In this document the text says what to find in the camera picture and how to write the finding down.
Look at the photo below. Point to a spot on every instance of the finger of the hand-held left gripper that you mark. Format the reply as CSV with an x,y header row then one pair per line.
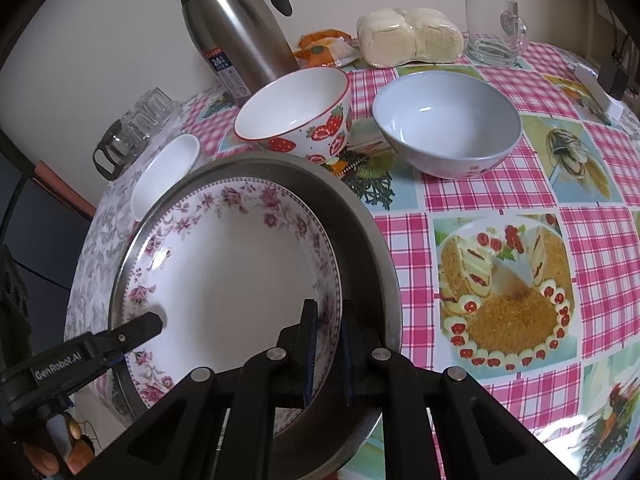
x,y
135,332

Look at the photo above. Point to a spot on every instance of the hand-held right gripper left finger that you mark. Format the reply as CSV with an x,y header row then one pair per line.
x,y
310,355

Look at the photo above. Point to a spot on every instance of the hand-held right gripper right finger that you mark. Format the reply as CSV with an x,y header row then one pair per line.
x,y
348,355

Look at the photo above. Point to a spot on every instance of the stainless steel plate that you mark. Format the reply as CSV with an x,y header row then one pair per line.
x,y
365,250

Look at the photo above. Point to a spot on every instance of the round floral rim plate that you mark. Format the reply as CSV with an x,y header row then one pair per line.
x,y
240,270

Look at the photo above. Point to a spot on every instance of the strawberry print bowl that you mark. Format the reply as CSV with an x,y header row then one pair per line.
x,y
290,105

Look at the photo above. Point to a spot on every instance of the pale grey bowl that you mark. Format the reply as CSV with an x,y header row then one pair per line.
x,y
445,120

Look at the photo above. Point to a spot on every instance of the person's left hand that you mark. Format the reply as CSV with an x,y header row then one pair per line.
x,y
77,452

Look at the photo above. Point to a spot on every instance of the dark cabinet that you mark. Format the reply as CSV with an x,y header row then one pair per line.
x,y
35,240

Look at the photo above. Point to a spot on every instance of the small white cup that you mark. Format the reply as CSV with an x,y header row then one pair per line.
x,y
165,175

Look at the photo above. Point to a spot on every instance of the glass cups in holder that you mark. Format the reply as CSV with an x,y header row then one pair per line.
x,y
117,145

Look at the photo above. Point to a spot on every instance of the ribbed glass tumbler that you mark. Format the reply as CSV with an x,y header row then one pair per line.
x,y
160,107
137,127

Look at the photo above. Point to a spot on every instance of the orange snack packet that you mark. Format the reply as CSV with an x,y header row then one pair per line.
x,y
325,52

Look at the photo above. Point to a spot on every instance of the stainless steel thermos jug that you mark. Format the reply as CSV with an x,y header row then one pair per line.
x,y
240,30

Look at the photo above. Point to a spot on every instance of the wrapped white bread buns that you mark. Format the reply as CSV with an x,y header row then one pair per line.
x,y
410,37

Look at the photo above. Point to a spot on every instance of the clear glass mug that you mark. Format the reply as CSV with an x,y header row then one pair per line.
x,y
485,25

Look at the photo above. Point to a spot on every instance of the small white box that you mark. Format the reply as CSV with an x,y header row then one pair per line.
x,y
597,90

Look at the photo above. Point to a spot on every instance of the black power adapter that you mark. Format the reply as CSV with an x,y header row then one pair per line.
x,y
614,77

